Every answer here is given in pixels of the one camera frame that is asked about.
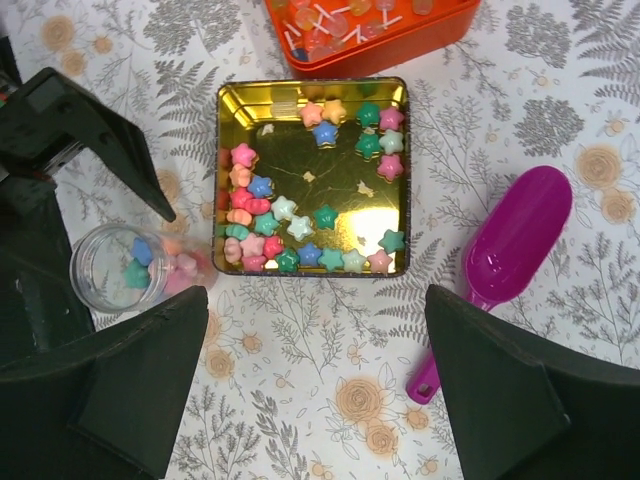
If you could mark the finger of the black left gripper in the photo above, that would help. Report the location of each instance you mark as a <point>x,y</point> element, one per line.
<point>120,150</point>

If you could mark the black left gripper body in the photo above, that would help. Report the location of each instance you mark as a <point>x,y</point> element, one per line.
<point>39,310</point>

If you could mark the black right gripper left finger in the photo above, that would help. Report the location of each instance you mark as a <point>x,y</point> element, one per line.
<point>108,405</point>

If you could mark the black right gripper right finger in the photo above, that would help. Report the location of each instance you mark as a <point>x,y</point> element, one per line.
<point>523,407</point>

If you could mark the clear glass jar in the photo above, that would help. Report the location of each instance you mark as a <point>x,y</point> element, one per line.
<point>118,268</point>

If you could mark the purple plastic scoop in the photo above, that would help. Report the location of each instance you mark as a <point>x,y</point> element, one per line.
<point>506,252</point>

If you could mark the orange tray of lollipops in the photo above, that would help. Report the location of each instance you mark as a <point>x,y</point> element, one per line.
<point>344,39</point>

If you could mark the tin of opaque star candies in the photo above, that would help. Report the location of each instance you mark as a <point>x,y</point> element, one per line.
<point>313,178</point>

